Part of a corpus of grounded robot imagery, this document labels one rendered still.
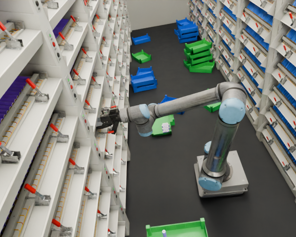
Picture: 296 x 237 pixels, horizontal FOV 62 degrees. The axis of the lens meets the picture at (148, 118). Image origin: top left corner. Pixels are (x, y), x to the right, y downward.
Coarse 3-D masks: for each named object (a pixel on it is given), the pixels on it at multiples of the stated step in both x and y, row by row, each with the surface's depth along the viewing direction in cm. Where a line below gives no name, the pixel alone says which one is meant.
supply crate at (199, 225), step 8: (176, 224) 127; (184, 224) 128; (192, 224) 128; (200, 224) 129; (152, 232) 131; (160, 232) 131; (168, 232) 130; (176, 232) 129; (184, 232) 129; (192, 232) 128; (200, 232) 127
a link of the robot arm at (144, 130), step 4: (148, 120) 151; (152, 120) 156; (136, 124) 150; (140, 124) 148; (144, 124) 149; (148, 124) 151; (152, 124) 156; (140, 128) 151; (144, 128) 151; (148, 128) 152; (140, 132) 153; (144, 132) 153; (148, 132) 154; (152, 132) 157; (144, 136) 155
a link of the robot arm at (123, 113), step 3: (123, 108) 149; (120, 111) 146; (123, 111) 146; (120, 114) 145; (123, 114) 145; (126, 114) 145; (120, 117) 145; (123, 117) 145; (126, 117) 145; (123, 120) 146; (126, 120) 145
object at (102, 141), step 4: (104, 92) 182; (108, 92) 182; (104, 96) 184; (108, 96) 184; (104, 100) 182; (108, 100) 183; (108, 104) 179; (104, 128) 158; (104, 132) 155; (100, 140) 149; (104, 140) 149; (100, 144) 146; (104, 144) 146; (100, 148) 143; (104, 148) 144; (104, 152) 145
